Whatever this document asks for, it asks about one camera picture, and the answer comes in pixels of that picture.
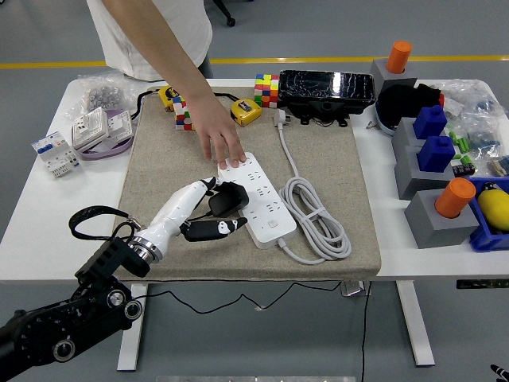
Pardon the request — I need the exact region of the yellow tape measure grey face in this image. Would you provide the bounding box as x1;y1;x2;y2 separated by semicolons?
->
214;92;263;127

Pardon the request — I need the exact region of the yellow toy fruit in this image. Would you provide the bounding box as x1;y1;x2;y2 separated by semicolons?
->
476;181;509;232

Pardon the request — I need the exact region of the white table leg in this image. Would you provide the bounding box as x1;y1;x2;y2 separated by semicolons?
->
116;284;149;372
395;280;435;367

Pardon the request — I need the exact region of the colourful puzzle cube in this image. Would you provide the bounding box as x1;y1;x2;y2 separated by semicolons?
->
172;95;198;131
254;73;280;108

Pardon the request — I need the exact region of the yellow tape measure black face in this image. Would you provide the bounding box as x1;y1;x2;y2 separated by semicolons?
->
134;84;180;120

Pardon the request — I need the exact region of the black cap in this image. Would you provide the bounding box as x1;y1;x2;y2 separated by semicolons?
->
375;82;444;138

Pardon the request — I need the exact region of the orange cylinder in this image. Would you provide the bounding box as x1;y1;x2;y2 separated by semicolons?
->
386;40;413;76
433;177;477;219

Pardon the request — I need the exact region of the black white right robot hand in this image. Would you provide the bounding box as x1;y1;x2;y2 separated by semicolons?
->
489;362;509;382

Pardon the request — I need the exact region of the black device cracked screen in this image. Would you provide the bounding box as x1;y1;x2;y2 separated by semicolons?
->
277;69;376;128

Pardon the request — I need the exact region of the white power strip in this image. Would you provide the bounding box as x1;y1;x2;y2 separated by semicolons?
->
216;151;297;251

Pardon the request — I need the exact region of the clear plastic bag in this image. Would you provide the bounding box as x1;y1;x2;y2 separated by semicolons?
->
437;78;501;119

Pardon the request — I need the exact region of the black hanging cable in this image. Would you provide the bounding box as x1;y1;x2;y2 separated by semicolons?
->
359;280;373;382

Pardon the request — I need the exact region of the grey-brown mat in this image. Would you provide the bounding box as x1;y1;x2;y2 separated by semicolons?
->
103;85;382;283

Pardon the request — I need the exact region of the grey holder block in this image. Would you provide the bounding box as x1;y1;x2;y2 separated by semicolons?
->
369;58;418;95
393;145;467;200
403;189;480;250
390;117;451;158

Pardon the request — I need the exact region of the black office chair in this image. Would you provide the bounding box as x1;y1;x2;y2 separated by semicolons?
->
212;0;236;28

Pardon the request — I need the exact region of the dark purple component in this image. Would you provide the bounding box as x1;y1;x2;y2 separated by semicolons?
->
452;161;476;178

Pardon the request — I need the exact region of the black table control panel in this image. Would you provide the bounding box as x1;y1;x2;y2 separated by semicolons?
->
456;279;509;290

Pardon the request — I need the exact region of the clear bag of tan parts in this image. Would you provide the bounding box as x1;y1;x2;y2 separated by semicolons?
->
486;154;509;177

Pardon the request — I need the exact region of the silver bracket under table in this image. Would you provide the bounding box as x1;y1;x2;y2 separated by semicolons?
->
340;280;373;298

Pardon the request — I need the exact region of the blue plastic bin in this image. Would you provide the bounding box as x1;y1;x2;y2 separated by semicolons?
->
465;176;509;252

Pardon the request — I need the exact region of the thin black plug cord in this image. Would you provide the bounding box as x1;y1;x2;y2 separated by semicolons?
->
134;210;344;315

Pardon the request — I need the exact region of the person's hand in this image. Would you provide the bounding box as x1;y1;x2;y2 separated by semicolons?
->
185;93;248;170

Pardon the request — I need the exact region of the grey power strip cord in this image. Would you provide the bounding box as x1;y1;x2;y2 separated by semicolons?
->
272;109;353;266

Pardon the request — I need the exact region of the white wall switch panel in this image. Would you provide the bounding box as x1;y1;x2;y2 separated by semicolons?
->
104;110;134;138

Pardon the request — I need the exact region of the blue block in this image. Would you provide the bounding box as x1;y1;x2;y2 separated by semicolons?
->
412;103;449;140
417;134;456;173

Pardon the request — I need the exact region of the black plug adapter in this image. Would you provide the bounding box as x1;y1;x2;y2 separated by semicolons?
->
208;181;251;219

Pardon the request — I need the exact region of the clear bag of metal nuts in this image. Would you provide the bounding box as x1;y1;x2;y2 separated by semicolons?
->
63;71;136;120

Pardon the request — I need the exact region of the white blue circuit breaker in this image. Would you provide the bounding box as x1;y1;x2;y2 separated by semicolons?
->
31;131;84;179

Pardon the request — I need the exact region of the white wall socket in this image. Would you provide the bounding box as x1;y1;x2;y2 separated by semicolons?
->
71;106;110;151

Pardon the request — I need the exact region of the person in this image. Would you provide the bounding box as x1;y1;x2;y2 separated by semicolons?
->
85;0;214;83

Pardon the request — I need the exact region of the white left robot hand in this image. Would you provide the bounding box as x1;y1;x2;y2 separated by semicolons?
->
137;177;248;251

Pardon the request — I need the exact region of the purple tape ring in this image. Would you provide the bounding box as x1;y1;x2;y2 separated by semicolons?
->
76;107;135;162

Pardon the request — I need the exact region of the clear bag of blue parts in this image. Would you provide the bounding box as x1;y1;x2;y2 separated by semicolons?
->
461;111;503;158

